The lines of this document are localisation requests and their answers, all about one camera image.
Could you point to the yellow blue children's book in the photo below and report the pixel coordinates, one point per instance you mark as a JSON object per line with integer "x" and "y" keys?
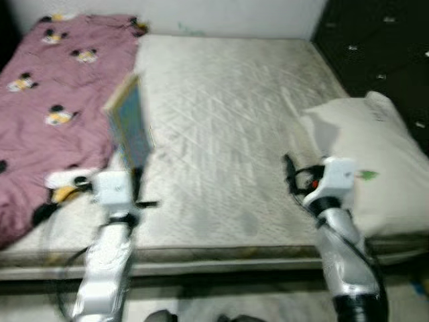
{"x": 129, "y": 121}

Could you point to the white pillow with tree print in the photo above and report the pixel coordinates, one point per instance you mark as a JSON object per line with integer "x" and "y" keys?
{"x": 375, "y": 154}

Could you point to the pink cartoon mouse blanket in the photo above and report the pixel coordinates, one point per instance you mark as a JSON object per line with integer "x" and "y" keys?
{"x": 60, "y": 87}

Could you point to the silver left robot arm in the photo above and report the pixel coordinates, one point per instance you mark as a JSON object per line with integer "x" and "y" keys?
{"x": 107, "y": 268}

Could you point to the white quilted mattress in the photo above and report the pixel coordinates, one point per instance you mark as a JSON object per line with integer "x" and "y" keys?
{"x": 234, "y": 114}

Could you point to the silver left robot leg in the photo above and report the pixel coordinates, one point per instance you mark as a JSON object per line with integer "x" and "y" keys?
{"x": 161, "y": 316}

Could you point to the silver robot leg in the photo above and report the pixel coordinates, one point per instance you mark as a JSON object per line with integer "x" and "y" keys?
{"x": 241, "y": 318}
{"x": 161, "y": 316}

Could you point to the blue tape piece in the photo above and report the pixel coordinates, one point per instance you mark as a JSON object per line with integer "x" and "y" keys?
{"x": 417, "y": 288}

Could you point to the silver right robot leg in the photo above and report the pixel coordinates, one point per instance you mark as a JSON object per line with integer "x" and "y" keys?
{"x": 241, "y": 318}

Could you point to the black tufted headboard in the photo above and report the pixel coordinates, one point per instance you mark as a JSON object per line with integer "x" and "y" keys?
{"x": 382, "y": 40}

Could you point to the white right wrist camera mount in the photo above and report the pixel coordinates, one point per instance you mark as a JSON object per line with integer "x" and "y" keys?
{"x": 332, "y": 181}

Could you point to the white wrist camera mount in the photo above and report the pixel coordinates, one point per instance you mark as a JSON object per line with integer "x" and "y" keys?
{"x": 332, "y": 181}
{"x": 112, "y": 188}

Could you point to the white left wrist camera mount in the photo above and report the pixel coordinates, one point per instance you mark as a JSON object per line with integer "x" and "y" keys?
{"x": 112, "y": 188}

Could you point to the black bed frame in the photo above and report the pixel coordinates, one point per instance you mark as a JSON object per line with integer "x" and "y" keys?
{"x": 234, "y": 285}

